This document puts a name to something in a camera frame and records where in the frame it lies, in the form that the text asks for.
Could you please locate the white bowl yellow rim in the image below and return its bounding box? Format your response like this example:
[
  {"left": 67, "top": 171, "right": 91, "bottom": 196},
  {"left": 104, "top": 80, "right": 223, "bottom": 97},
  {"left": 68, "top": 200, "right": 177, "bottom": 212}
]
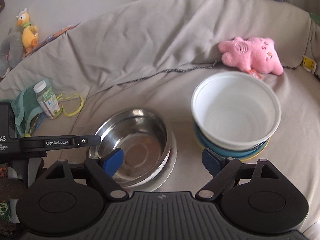
[{"left": 194, "top": 127, "right": 271, "bottom": 162}]

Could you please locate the pink plush toy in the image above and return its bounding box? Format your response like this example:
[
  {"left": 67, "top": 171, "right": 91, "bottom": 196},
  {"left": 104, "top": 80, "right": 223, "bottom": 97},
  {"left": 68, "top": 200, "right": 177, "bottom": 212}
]
[{"left": 218, "top": 37, "right": 284, "bottom": 76}]

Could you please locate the kids vitamin bottle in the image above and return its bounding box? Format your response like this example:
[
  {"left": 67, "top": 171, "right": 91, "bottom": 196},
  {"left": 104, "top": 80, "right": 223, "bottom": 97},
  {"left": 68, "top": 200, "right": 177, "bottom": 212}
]
[{"left": 33, "top": 80, "right": 62, "bottom": 119}]

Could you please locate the blue enamel bowl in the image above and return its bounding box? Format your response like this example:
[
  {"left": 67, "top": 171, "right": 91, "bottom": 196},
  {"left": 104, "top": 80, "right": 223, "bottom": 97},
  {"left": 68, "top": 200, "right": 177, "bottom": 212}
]
[{"left": 194, "top": 122, "right": 271, "bottom": 158}]

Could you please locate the green towel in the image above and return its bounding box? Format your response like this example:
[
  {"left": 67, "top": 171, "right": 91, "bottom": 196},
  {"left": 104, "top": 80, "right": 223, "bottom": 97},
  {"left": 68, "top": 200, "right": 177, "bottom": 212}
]
[{"left": 10, "top": 86, "right": 45, "bottom": 137}]

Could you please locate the floral white shallow bowl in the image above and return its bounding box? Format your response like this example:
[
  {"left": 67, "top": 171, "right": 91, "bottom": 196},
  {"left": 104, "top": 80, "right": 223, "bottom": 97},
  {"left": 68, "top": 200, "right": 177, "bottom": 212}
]
[{"left": 125, "top": 133, "right": 177, "bottom": 195}]

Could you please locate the stainless steel bowl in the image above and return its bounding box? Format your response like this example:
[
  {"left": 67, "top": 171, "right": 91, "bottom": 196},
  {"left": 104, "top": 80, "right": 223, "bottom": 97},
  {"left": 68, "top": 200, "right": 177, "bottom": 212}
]
[{"left": 87, "top": 109, "right": 172, "bottom": 187}]

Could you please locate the yellow duck plush toy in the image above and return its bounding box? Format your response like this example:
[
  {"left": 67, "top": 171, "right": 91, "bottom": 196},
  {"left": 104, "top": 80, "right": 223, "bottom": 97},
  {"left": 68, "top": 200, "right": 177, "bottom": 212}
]
[{"left": 16, "top": 8, "right": 39, "bottom": 53}]

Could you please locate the green object behind sofa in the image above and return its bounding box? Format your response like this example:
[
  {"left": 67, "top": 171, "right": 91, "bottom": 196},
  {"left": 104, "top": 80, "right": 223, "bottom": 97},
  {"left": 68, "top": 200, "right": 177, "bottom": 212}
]
[{"left": 310, "top": 12, "right": 320, "bottom": 26}]

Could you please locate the white plastic takeaway bowl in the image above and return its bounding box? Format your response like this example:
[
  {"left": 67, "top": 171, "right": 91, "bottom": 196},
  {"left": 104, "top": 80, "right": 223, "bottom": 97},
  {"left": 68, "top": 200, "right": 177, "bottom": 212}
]
[{"left": 191, "top": 72, "right": 281, "bottom": 151}]

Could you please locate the small yellow tag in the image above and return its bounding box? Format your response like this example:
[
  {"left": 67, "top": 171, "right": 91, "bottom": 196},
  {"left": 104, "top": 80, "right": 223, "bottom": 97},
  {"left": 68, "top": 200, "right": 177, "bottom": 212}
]
[{"left": 302, "top": 55, "right": 317, "bottom": 74}]

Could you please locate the large white ceramic bowl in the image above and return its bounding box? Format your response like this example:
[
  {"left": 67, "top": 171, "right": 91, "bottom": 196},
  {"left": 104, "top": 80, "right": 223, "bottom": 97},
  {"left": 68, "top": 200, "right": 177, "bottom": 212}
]
[{"left": 114, "top": 129, "right": 172, "bottom": 187}]

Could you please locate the grey plush toy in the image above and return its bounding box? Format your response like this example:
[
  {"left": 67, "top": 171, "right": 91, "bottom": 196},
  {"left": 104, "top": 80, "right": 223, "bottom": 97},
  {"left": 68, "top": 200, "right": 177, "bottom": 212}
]
[{"left": 1, "top": 31, "right": 24, "bottom": 79}]

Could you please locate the beige sofa cover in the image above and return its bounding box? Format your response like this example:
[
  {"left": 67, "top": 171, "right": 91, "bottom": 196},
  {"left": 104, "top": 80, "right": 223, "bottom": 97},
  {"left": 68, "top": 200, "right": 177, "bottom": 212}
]
[{"left": 1, "top": 0, "right": 319, "bottom": 239}]

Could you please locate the yellow-green cord loop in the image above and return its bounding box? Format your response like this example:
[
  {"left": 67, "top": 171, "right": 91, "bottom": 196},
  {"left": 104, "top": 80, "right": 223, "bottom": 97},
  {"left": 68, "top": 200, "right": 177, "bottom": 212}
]
[{"left": 56, "top": 93, "right": 85, "bottom": 118}]

